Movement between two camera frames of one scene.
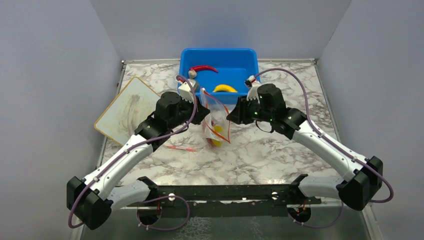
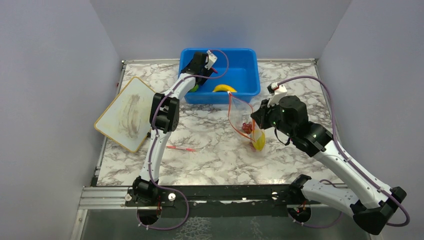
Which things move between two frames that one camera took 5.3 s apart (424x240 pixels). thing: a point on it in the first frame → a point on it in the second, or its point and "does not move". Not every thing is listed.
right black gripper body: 250,111 → 270,117
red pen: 187,149 does not move
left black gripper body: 186,111 → 204,71
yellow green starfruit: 217,143 → 260,138
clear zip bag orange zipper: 215,122 → 241,114
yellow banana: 224,88 does not move
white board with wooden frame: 134,103 does not move
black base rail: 174,201 does not move
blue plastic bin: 234,66 does not move
